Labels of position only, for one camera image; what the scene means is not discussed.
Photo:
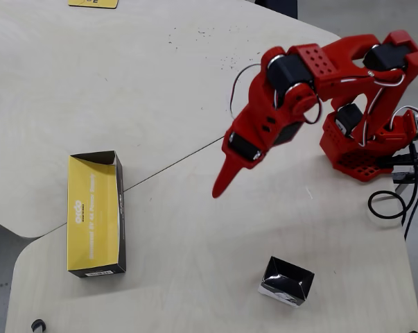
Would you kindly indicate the black table clamp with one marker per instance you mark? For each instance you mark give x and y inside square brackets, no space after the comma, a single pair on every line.
[404,173]

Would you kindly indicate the red movable gripper finger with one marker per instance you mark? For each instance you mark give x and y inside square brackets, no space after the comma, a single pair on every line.
[227,177]

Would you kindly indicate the black round knob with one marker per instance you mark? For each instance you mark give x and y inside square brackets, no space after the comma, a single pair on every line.
[38,325]

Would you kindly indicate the dark furniture piece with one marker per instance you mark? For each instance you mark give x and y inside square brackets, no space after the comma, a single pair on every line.
[278,7]

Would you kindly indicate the long open black okdo box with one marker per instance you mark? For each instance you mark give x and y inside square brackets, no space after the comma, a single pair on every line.
[91,215]

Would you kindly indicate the red gripper body black motor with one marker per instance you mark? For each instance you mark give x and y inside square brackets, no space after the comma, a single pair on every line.
[242,147]

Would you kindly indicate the small black white box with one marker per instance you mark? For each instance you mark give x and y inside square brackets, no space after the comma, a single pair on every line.
[286,281]

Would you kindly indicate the red robot arm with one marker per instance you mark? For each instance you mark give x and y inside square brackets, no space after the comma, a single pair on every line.
[333,83]

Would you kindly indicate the yellow card black print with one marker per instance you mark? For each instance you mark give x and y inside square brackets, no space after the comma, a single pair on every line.
[91,2]

